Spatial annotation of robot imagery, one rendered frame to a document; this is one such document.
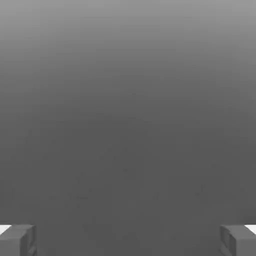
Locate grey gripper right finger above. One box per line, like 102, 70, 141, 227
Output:
219, 224, 256, 256

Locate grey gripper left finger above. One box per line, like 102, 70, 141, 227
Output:
0, 223, 38, 256

